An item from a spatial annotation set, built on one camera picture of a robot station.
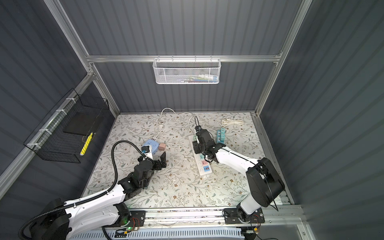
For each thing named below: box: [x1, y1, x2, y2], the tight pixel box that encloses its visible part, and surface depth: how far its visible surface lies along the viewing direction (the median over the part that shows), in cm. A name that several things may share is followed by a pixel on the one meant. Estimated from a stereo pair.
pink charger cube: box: [158, 142, 166, 151], surface depth 101 cm
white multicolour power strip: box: [188, 134, 213, 177], surface depth 91 cm
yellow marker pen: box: [79, 132, 94, 156], surface depth 71 cm
